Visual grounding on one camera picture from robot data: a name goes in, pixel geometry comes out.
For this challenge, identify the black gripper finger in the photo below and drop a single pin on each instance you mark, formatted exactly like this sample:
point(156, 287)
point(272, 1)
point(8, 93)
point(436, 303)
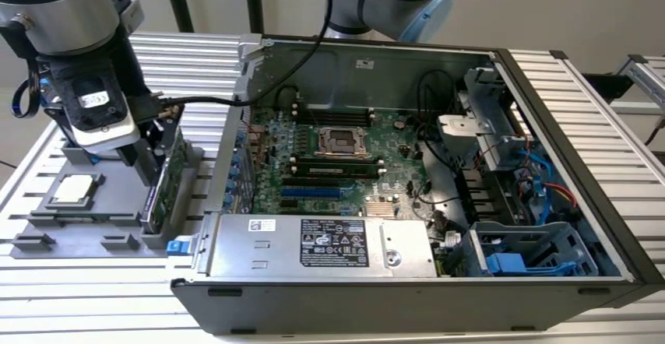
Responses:
point(128, 155)
point(165, 130)

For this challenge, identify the green graphics card black cooler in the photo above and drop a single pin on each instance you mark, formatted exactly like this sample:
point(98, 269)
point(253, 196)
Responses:
point(171, 192)

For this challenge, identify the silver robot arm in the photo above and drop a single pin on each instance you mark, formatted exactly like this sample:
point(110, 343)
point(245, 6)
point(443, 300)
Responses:
point(61, 9)

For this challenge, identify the grey plastic parts rack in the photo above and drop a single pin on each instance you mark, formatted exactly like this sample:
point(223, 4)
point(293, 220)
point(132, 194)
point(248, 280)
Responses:
point(118, 204)

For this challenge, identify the silver CPU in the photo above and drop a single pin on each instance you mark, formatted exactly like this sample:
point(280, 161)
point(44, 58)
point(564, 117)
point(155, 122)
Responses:
point(74, 188)

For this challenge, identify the black metal stand pole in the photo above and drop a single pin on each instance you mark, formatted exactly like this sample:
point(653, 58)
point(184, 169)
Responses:
point(253, 1)
point(179, 1)

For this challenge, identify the blue plastic case latch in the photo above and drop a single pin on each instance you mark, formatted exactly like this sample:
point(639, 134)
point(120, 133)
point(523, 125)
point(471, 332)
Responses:
point(175, 247)

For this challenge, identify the blue expansion slot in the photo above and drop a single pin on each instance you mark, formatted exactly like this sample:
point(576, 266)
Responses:
point(311, 193)

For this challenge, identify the green RAM stick with label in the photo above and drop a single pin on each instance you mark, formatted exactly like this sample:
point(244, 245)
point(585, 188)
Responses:
point(327, 170)

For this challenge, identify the CPU socket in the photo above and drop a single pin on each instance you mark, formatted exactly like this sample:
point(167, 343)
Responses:
point(339, 141)

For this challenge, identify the grey power supply unit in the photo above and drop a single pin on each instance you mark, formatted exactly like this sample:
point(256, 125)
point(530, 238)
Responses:
point(280, 254)

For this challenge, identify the round coin cell battery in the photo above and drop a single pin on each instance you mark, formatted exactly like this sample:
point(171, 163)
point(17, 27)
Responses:
point(399, 123)

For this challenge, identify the green motherboard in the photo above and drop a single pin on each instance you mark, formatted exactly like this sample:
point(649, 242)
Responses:
point(399, 165)

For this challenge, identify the small silver heatsink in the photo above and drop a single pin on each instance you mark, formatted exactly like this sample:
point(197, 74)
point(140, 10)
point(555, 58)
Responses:
point(382, 209)

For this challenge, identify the open grey PC case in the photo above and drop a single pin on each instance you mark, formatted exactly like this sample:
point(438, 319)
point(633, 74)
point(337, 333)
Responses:
point(363, 305)

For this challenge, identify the grey metal optical drive bay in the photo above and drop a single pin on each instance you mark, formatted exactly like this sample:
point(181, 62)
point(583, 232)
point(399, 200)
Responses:
point(480, 83)

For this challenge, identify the grey metal disk bay cage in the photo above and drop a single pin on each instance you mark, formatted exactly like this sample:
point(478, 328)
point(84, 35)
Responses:
point(519, 231)

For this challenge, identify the empty blue disk carrier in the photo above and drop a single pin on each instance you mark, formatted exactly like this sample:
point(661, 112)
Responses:
point(506, 264)

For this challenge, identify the slatted aluminium side table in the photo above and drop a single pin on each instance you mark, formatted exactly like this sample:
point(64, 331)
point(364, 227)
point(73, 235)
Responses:
point(646, 73)

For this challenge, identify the silver metal bracket with hole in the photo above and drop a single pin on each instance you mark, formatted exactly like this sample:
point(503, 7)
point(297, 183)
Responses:
point(462, 126)

